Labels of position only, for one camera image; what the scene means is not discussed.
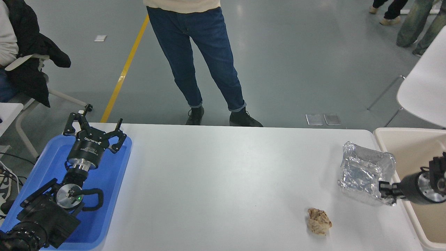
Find small white side table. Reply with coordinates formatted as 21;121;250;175
0;102;24;136

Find large pale bin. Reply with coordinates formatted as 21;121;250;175
373;127;446;251

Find blue plastic tray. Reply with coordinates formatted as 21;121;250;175
0;134;133;251

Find white chair with armrest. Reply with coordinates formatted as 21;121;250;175
5;53;88;159

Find thin black floor cable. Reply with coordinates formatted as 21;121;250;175
0;152;37;165

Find silver foil tray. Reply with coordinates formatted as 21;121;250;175
337;141;397;207

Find seated person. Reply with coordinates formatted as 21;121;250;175
0;0;20;102

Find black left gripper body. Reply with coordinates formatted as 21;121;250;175
67;129;109;168

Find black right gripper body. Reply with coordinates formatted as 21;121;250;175
394;172;424;204

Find standing person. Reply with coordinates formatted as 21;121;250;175
143;0;264;127

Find person in dark trousers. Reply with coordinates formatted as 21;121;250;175
369;0;408;25

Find white round-seat chair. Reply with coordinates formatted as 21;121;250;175
367;26;446;128

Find person in faded jeans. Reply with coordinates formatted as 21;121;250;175
397;0;446;57

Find crumpled tan paper ball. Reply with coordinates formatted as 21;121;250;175
307;208;332;236

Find tangled floor cable bundle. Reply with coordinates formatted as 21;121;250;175
0;161;27;210

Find black jacket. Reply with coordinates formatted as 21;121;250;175
3;0;72;108

